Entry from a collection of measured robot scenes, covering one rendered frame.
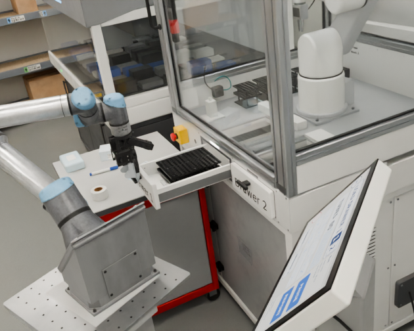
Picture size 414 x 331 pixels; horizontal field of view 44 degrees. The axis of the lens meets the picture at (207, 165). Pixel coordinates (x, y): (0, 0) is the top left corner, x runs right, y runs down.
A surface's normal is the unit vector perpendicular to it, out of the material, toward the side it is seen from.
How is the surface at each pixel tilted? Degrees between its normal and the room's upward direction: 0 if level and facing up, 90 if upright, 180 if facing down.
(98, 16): 90
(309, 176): 90
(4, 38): 90
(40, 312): 0
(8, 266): 0
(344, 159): 90
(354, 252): 40
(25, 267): 0
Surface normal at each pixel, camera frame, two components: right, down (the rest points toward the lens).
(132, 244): 0.68, 0.26
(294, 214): 0.43, 0.36
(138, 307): -0.13, -0.88
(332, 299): -0.43, 0.47
